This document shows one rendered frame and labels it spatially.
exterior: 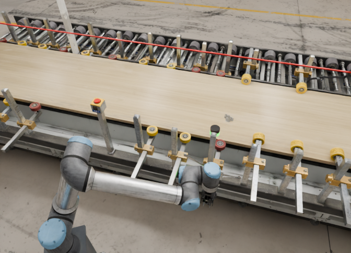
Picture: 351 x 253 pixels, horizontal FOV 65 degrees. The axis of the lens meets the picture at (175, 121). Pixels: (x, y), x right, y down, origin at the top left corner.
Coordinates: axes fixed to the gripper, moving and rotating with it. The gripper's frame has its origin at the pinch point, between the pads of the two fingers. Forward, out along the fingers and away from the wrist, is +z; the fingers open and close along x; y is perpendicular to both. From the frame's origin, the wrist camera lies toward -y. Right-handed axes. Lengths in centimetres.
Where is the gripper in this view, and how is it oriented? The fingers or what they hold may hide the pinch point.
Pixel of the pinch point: (207, 202)
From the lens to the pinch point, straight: 177.2
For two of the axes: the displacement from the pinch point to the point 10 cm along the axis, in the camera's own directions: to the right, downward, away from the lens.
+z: 0.0, 7.2, 6.9
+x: 9.6, 2.0, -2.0
